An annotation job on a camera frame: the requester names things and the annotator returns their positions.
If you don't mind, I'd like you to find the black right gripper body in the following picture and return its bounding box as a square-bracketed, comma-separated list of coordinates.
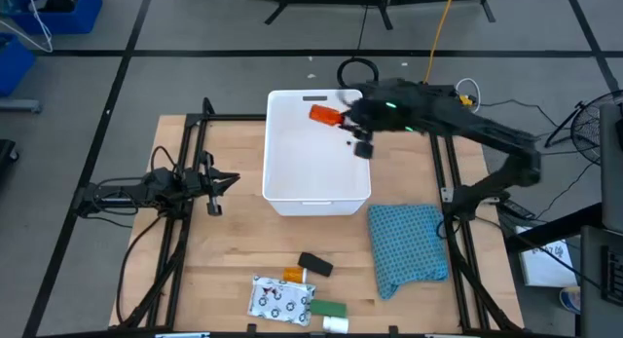
[340, 90, 396, 159]

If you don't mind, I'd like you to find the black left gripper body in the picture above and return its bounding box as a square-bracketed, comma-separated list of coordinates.
[187, 151, 224, 217]

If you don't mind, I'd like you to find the orange bottle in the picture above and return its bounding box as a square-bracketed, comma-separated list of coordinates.
[309, 103, 346, 128]

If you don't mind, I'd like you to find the amber pill bottle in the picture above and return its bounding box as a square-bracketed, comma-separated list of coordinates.
[282, 266, 309, 284]

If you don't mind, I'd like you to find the black bandage roll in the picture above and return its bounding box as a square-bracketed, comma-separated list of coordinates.
[297, 251, 335, 279]

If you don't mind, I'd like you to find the white patterned pouch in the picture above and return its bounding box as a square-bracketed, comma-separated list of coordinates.
[246, 274, 316, 328]

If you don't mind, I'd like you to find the green bandage roll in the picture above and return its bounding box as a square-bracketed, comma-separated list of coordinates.
[309, 298, 348, 319]

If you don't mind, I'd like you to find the white plastic bottle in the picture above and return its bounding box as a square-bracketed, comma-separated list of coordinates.
[321, 316, 350, 335]

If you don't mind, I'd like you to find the white perforated plastic basket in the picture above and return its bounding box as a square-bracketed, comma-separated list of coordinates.
[261, 88, 372, 217]

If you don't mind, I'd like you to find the large blue storage bin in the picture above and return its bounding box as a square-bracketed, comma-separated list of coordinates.
[9, 0, 104, 36]

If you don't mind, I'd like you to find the small blue storage bin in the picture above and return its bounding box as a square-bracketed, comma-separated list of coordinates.
[0, 33, 38, 98]

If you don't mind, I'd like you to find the blue patterned folded cloth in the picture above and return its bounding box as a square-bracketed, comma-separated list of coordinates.
[366, 204, 450, 301]

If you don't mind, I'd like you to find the black floor fan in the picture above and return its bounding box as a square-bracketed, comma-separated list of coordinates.
[543, 89, 623, 167]

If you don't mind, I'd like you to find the white printed box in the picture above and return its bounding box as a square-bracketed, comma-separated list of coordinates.
[515, 225, 578, 288]

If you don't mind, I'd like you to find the grey monitor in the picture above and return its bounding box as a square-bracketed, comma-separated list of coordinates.
[598, 102, 623, 232]

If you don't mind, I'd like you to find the black side desk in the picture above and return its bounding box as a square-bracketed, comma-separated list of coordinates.
[503, 201, 623, 338]

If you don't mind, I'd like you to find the black coiled cable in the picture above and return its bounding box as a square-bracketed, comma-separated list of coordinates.
[336, 56, 381, 90]

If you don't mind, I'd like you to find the black aluminium table frame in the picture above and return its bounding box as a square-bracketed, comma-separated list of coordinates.
[109, 96, 525, 337]

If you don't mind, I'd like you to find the white cable loop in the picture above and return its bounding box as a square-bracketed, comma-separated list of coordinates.
[455, 77, 483, 115]

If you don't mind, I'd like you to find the yellow cable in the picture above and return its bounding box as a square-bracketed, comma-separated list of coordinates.
[422, 0, 458, 85]

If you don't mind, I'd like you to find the black floor cable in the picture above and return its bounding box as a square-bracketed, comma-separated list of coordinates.
[479, 98, 603, 222]

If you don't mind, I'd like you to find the thin white cord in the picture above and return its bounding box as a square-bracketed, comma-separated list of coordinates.
[0, 0, 54, 55]

